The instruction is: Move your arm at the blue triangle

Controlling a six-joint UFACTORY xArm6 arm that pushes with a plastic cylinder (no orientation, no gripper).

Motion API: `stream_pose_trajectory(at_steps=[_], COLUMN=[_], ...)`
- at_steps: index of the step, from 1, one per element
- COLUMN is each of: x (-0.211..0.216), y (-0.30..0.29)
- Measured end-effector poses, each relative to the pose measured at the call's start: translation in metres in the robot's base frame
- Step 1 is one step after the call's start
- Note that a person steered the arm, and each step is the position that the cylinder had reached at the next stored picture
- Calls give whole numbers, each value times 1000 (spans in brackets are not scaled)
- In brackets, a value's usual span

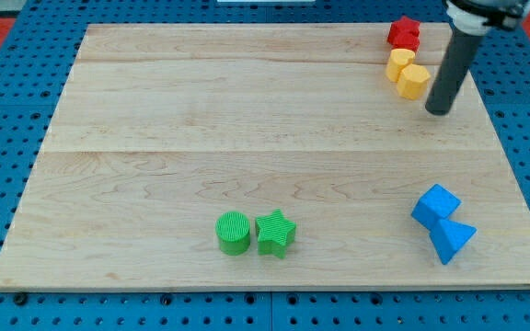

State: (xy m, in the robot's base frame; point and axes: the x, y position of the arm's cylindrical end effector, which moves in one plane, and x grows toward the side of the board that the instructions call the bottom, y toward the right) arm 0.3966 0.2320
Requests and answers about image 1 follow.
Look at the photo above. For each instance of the red star block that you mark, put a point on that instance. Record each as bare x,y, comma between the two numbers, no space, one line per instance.
408,27

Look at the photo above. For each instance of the blue triangle block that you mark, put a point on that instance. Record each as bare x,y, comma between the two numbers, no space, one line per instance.
449,237

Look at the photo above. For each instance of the green star block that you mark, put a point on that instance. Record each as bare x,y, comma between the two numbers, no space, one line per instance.
275,233

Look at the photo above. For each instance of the robot arm end white black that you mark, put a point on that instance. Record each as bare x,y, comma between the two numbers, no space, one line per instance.
478,17

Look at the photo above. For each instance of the blue cube block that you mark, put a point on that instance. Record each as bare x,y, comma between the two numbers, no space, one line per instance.
435,204

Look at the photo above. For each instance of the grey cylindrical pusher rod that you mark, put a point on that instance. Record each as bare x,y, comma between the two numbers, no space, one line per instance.
459,55

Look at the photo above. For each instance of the yellow heart block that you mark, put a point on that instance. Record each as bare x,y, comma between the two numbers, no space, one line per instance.
398,59

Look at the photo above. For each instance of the wooden board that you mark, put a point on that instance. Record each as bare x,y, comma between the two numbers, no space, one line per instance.
162,128

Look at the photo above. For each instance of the green cylinder block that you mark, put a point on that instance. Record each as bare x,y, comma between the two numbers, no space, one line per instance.
233,232

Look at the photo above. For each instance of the yellow hexagon block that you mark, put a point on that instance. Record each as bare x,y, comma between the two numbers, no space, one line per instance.
413,81

